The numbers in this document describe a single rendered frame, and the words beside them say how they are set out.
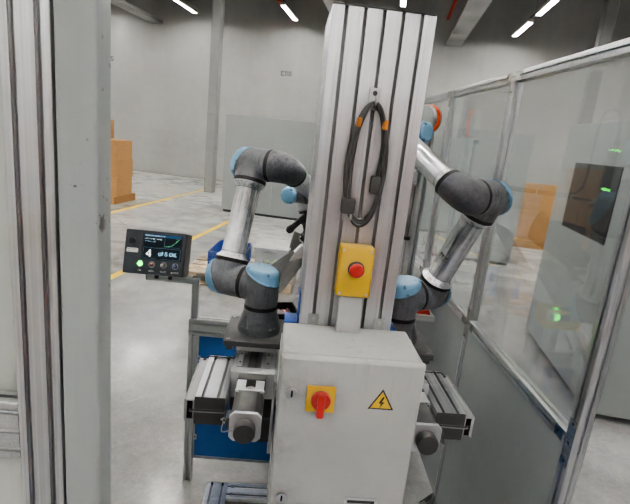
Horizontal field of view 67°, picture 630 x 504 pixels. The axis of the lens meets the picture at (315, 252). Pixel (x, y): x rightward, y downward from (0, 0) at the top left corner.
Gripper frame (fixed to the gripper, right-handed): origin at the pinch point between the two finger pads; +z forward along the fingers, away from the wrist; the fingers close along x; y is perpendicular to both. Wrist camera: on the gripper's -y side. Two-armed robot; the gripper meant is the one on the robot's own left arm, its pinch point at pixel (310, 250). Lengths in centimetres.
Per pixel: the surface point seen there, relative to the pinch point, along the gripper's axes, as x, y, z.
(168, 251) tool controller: -19, -59, -18
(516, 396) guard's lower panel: -75, 62, 46
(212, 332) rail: -15, -52, 24
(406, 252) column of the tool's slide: 60, 54, 29
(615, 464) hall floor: 21, 149, 175
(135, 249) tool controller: -19, -72, -22
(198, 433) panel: -16, -72, 74
